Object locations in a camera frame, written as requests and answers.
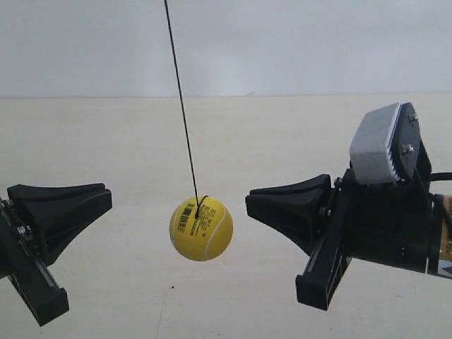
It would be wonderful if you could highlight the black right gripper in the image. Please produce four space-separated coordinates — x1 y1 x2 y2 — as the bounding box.
245 102 441 310

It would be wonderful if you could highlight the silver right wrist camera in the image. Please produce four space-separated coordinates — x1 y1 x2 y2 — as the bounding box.
349 102 401 185

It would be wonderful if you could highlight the yellow tennis ball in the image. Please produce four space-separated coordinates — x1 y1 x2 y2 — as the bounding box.
169 196 234 262

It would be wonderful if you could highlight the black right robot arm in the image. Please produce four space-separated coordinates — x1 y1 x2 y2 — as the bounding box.
245 102 451 310

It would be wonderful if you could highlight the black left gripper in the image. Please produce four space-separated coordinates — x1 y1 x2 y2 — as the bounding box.
1 183 112 326

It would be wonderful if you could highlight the black string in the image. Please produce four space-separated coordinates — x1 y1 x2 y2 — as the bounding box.
163 0 209 218

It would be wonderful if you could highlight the black right camera cable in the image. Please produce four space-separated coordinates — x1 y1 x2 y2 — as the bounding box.
427 171 452 227

